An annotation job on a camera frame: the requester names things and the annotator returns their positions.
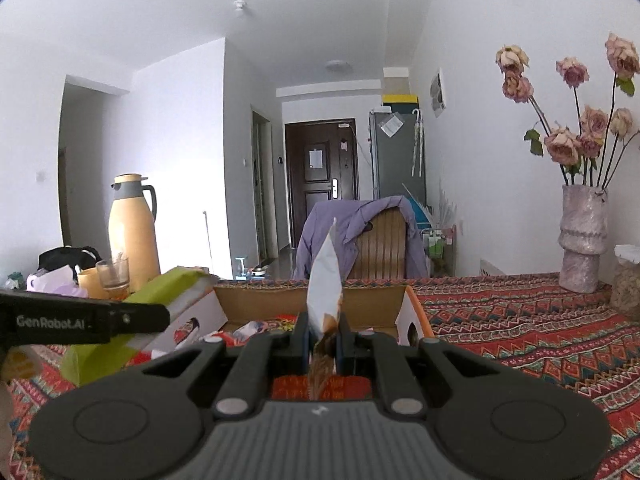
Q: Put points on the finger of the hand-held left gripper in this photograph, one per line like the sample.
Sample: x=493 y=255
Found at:
x=145 y=317

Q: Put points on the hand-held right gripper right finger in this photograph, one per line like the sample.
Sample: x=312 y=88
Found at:
x=340 y=347

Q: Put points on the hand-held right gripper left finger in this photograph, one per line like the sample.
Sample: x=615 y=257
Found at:
x=302 y=345

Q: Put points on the red cartoon snack packet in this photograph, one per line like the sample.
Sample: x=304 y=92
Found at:
x=282 y=322

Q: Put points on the orange cardboard box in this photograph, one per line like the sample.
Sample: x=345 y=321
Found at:
x=375 y=307

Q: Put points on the green and white snack packet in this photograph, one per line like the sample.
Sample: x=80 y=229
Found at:
x=95 y=362

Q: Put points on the white and brown snack packet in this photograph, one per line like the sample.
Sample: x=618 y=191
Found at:
x=325 y=280

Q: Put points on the purple tissue pack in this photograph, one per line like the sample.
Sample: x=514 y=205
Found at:
x=55 y=280

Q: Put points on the clear drinking glass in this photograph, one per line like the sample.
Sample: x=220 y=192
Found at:
x=114 y=277

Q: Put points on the yellow cup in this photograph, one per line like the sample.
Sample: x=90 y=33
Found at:
x=90 y=285

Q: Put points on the black bag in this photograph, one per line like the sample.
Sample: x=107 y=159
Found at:
x=65 y=257

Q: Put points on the yellow thermos jug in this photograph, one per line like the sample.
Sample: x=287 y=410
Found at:
x=132 y=240

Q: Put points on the wooden chair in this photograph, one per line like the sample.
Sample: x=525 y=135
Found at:
x=380 y=250

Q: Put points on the purple jacket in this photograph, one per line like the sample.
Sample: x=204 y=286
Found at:
x=320 y=230

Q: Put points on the dark brown door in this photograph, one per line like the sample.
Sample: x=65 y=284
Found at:
x=300 y=210

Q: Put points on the small storage rack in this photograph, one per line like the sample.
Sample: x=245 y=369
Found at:
x=440 y=245

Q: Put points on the white radiator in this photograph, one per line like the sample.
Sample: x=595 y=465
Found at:
x=492 y=267

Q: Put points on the white door notice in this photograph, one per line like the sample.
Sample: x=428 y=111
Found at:
x=316 y=159

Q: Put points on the grey refrigerator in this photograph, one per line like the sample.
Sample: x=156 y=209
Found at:
x=395 y=165

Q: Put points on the white hanging umbrella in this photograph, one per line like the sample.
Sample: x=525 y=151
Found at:
x=418 y=145

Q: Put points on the white paper sheet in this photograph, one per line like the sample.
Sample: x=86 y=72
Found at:
x=392 y=125

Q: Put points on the yellow box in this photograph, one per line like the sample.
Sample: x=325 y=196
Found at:
x=400 y=98

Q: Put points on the pale pink vase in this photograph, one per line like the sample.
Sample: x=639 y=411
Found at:
x=582 y=240

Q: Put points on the white box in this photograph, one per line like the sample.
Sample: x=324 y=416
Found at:
x=396 y=80

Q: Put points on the round ceiling lamp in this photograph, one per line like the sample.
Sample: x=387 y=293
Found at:
x=338 y=65

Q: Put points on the clear food jar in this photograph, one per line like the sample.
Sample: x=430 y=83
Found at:
x=625 y=285

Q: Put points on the dried rose bouquet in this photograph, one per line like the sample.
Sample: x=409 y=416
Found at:
x=562 y=145

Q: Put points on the ceiling smoke detector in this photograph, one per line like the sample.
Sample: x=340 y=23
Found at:
x=240 y=6

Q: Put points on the wall poster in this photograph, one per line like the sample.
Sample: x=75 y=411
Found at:
x=438 y=92

